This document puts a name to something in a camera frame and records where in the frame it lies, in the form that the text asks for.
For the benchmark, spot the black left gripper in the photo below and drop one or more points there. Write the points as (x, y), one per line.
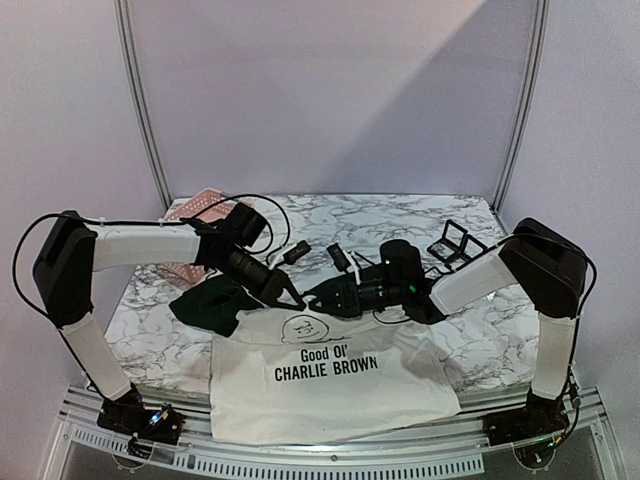
(273, 289)

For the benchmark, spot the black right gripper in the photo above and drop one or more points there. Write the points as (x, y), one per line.
(344, 295)

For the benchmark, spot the white and green t-shirt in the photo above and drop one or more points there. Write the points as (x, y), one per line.
(284, 377)

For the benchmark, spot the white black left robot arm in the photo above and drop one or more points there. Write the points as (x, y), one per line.
(76, 248)

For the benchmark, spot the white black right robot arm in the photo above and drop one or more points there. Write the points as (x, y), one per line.
(555, 274)

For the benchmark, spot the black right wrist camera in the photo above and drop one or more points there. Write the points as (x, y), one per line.
(401, 263)

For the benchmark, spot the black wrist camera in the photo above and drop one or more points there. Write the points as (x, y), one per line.
(244, 224)
(401, 263)

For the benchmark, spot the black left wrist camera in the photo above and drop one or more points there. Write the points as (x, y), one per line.
(244, 224)

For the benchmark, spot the black wire frame organizer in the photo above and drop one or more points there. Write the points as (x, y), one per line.
(456, 246)

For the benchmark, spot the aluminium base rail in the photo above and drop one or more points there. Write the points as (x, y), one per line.
(455, 448)

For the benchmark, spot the aluminium left corner post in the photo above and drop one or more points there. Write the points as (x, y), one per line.
(133, 71)

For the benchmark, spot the aluminium corner post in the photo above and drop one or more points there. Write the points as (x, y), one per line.
(525, 99)
(133, 71)

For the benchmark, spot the aluminium right corner post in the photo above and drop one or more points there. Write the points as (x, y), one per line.
(525, 99)

